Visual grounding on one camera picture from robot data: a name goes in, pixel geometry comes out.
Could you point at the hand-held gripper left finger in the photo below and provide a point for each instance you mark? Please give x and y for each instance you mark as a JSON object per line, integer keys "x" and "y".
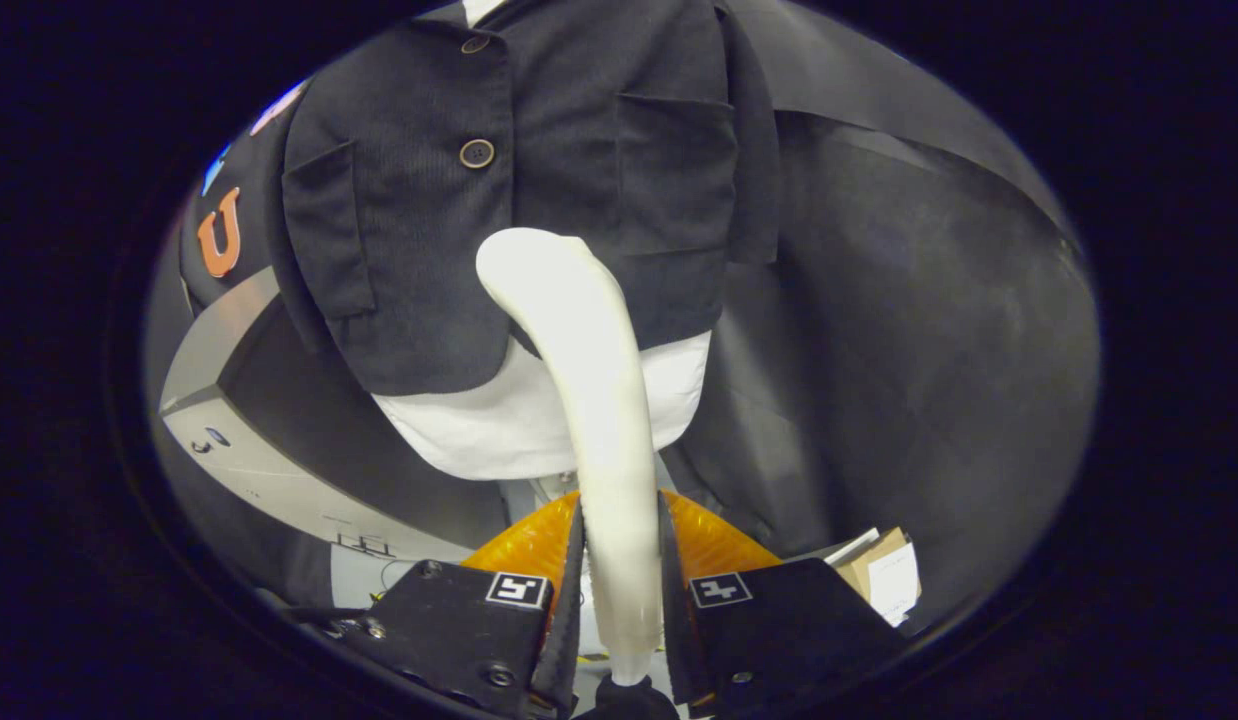
{"x": 569, "y": 620}

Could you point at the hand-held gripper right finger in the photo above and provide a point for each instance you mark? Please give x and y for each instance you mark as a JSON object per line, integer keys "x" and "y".
{"x": 677, "y": 620}

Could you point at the white garment steamer head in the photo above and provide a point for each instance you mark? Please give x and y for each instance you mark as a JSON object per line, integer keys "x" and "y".
{"x": 599, "y": 400}

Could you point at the black blazer jacket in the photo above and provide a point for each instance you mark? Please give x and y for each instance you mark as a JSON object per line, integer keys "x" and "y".
{"x": 579, "y": 150}

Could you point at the brown cardboard box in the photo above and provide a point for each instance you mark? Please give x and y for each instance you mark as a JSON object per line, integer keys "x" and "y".
{"x": 857, "y": 570}

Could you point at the white paper sheet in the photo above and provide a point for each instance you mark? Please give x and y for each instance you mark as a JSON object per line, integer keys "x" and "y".
{"x": 894, "y": 585}

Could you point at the grey cabinet with dark top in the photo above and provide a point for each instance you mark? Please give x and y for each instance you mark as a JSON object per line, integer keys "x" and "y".
{"x": 269, "y": 480}

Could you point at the black backdrop cloth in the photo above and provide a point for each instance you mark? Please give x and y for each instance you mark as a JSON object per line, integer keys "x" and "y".
{"x": 879, "y": 350}

